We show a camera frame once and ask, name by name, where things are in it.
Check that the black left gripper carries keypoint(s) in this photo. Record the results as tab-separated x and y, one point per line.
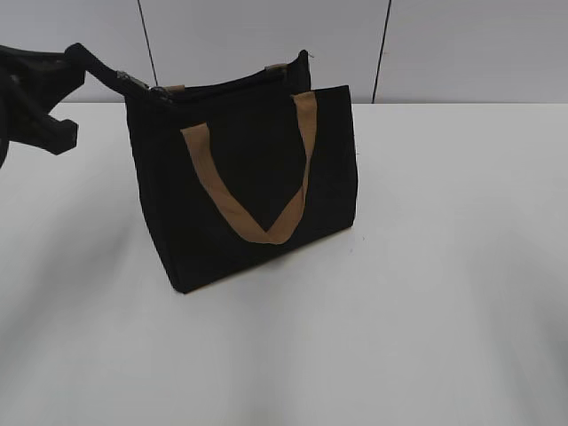
23	118

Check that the black bag with tan handles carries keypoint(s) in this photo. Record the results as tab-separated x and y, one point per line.
235	174

